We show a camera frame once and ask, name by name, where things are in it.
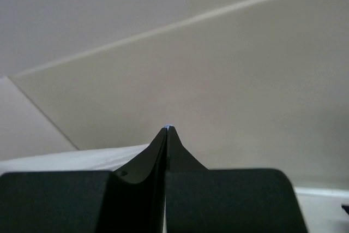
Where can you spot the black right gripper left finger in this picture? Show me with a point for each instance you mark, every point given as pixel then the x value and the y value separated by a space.
pixel 95 200

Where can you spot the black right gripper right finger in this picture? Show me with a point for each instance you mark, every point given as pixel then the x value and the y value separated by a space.
pixel 226 200

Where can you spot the white tank top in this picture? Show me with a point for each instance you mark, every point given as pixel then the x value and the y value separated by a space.
pixel 68 160

